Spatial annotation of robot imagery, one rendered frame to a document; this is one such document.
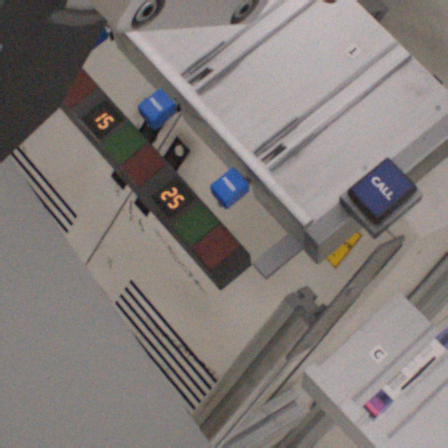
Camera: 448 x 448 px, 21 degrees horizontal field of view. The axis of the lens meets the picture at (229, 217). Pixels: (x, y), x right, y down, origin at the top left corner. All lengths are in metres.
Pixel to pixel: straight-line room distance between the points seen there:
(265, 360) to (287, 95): 0.26
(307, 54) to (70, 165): 0.63
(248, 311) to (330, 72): 0.50
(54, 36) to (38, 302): 0.46
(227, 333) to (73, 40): 1.01
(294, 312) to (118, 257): 0.59
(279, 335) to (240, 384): 0.08
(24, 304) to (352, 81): 0.39
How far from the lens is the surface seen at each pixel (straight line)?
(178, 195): 1.16
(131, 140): 1.18
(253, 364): 1.23
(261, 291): 1.58
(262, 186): 1.14
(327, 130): 1.17
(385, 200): 1.09
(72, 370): 1.04
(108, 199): 1.71
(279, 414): 1.57
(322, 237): 1.11
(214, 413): 1.29
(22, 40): 0.63
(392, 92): 1.19
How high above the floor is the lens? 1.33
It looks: 35 degrees down
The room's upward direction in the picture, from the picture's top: 36 degrees clockwise
